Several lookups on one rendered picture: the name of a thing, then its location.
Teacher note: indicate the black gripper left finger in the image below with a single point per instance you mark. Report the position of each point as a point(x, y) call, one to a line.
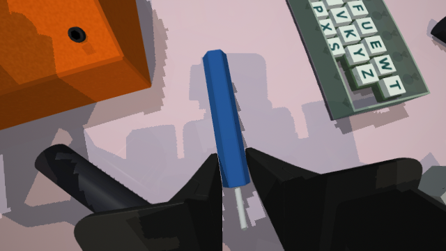
point(190, 221)

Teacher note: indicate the black cylinder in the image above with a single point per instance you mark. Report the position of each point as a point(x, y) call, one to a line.
point(84, 181)
point(439, 30)

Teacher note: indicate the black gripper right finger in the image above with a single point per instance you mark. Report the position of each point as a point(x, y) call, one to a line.
point(302, 204)

